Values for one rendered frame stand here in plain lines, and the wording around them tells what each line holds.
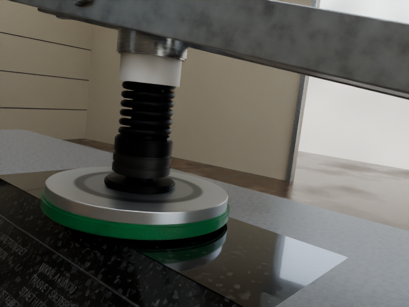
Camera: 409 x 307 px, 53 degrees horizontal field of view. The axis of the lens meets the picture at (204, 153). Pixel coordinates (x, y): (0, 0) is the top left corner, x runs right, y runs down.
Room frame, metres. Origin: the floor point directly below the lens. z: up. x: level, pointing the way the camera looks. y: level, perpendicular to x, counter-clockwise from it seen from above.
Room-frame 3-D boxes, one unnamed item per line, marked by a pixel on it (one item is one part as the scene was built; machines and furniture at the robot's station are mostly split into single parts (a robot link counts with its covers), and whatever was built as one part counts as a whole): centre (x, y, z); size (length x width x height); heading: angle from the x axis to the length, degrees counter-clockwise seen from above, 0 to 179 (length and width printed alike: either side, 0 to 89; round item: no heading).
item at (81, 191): (0.48, 0.07, 0.89); 0.21 x 0.21 x 0.01
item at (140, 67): (0.48, 0.07, 1.04); 0.07 x 0.07 x 0.04
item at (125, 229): (0.48, 0.07, 0.89); 0.22 x 0.22 x 0.04
